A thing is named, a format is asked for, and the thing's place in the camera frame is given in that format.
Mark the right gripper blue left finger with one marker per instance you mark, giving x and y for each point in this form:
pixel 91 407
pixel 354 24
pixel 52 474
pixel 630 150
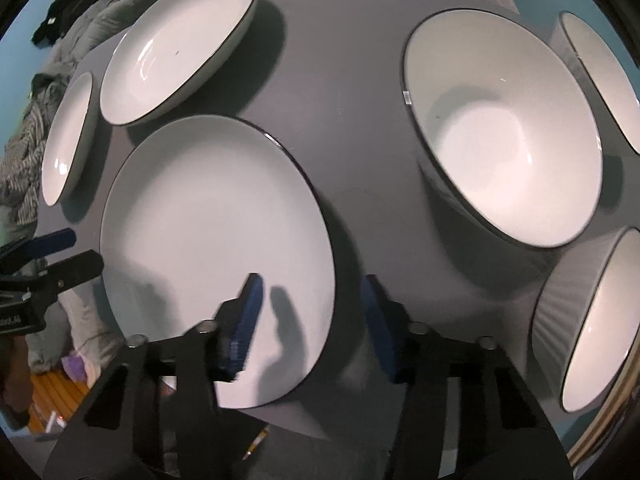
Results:
pixel 236 320

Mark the white ribbed bowl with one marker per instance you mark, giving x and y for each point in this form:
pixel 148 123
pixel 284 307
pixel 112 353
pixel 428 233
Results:
pixel 600 75
pixel 587 316

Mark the person's left hand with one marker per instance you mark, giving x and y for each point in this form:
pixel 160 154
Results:
pixel 16 386

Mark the grey duvet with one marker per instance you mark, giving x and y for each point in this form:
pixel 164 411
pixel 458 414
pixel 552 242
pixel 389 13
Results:
pixel 22 153

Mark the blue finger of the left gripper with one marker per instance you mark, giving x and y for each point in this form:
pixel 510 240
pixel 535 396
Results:
pixel 39 246
pixel 65 275

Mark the small white plate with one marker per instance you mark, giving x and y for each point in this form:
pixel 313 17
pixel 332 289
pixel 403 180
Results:
pixel 70 139

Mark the white shallow plate black rim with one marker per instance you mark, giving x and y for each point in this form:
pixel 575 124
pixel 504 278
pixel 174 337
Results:
pixel 168 53

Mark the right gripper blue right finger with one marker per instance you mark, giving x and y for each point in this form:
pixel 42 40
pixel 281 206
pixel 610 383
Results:
pixel 388 323

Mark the large white plate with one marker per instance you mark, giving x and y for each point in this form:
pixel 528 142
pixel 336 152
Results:
pixel 197 207

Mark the large white bowl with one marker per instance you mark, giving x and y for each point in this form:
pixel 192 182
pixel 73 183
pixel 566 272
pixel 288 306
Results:
pixel 505 138

